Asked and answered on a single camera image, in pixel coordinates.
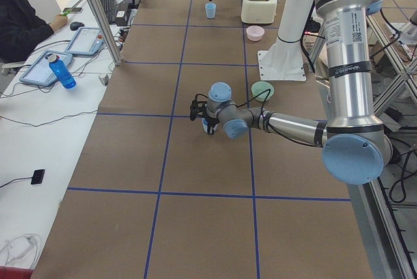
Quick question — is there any green bowl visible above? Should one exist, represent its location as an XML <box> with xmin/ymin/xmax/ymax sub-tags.
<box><xmin>251</xmin><ymin>81</ymin><xmax>274</xmax><ymax>102</ymax></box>

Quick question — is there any pink bowl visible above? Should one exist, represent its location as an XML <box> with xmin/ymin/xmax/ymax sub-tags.
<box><xmin>246</xmin><ymin>25</ymin><xmax>265</xmax><ymax>42</ymax></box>

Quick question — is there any small black box device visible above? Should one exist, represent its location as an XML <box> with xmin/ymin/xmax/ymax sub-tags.
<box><xmin>31</xmin><ymin>169</ymin><xmax>45</xmax><ymax>185</ymax></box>

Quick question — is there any blue water bottle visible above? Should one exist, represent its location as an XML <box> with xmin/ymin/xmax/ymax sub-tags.
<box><xmin>48</xmin><ymin>54</ymin><xmax>76</xmax><ymax>89</ymax></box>

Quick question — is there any light blue cup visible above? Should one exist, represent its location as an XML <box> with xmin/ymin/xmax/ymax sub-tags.
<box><xmin>205</xmin><ymin>2</ymin><xmax>216</xmax><ymax>19</ymax></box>
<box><xmin>202</xmin><ymin>119</ymin><xmax>218</xmax><ymax>134</ymax></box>

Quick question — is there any smartphone on desk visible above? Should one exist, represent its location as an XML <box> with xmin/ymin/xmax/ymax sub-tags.
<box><xmin>62</xmin><ymin>7</ymin><xmax>83</xmax><ymax>16</ymax></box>

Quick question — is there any black keyboard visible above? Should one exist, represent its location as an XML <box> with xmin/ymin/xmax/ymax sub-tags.
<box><xmin>99</xmin><ymin>0</ymin><xmax>116</xmax><ymax>24</ymax></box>

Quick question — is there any teach pendant tablet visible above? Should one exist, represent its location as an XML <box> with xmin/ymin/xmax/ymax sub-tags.
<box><xmin>20</xmin><ymin>50</ymin><xmax>73</xmax><ymax>87</ymax></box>
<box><xmin>65</xmin><ymin>27</ymin><xmax>104</xmax><ymax>57</ymax></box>

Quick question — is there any black computer mouse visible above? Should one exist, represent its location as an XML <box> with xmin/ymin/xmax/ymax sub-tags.
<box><xmin>70</xmin><ymin>22</ymin><xmax>85</xmax><ymax>31</ymax></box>

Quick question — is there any teach pendant tablet near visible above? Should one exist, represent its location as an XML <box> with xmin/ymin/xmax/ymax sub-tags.
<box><xmin>20</xmin><ymin>50</ymin><xmax>73</xmax><ymax>87</ymax></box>

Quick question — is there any aluminium frame post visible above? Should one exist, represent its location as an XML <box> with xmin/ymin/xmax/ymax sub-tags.
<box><xmin>87</xmin><ymin>0</ymin><xmax>122</xmax><ymax>66</ymax></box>

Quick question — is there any teach pendant tablet far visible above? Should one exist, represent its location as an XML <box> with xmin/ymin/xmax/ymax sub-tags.
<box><xmin>65</xmin><ymin>27</ymin><xmax>104</xmax><ymax>57</ymax></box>

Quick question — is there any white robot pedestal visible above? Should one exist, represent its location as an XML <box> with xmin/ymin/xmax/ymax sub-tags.
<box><xmin>257</xmin><ymin>0</ymin><xmax>313</xmax><ymax>81</ymax></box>

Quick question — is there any seated person in black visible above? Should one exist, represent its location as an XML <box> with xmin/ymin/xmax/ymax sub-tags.
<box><xmin>1</xmin><ymin>0</ymin><xmax>68</xmax><ymax>63</ymax></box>

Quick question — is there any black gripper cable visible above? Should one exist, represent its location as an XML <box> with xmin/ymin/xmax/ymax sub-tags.
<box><xmin>236</xmin><ymin>89</ymin><xmax>323</xmax><ymax>148</ymax></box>

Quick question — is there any cream toaster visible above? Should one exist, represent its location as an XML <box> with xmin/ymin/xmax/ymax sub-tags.
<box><xmin>240</xmin><ymin>0</ymin><xmax>278</xmax><ymax>24</ymax></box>

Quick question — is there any white cable bundle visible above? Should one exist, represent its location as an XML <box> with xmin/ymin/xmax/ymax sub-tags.
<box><xmin>0</xmin><ymin>233</ymin><xmax>42</xmax><ymax>269</ymax></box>

